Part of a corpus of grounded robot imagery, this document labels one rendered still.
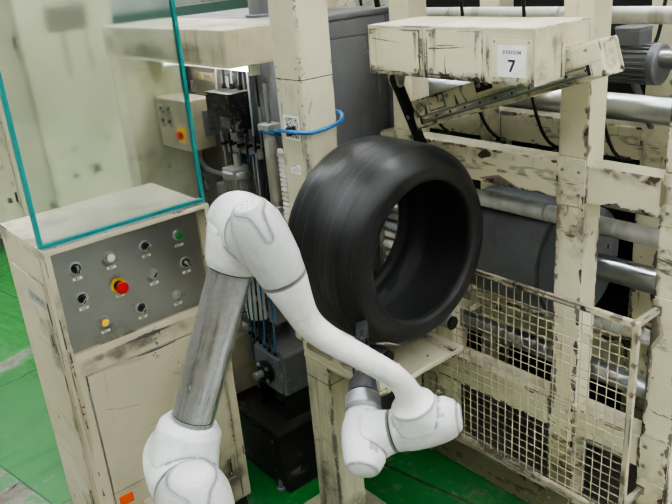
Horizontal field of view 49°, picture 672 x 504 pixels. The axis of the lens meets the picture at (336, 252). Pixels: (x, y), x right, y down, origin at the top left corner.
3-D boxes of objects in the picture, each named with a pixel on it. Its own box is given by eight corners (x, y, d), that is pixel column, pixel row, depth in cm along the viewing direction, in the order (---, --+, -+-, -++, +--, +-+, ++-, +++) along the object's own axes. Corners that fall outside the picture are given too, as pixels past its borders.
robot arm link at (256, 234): (319, 268, 150) (296, 249, 162) (283, 192, 142) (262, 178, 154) (264, 301, 147) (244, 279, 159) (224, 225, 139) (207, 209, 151)
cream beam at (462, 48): (368, 74, 228) (365, 25, 223) (423, 62, 243) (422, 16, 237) (533, 89, 184) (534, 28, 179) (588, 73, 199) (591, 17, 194)
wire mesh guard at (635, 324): (409, 411, 290) (401, 247, 264) (412, 409, 291) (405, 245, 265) (621, 526, 225) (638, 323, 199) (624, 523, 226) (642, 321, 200)
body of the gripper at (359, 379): (341, 390, 182) (342, 360, 188) (356, 408, 187) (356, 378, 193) (369, 382, 179) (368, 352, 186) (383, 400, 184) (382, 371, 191)
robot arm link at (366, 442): (351, 431, 184) (401, 420, 180) (351, 488, 172) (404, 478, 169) (334, 408, 177) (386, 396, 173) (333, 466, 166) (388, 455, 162)
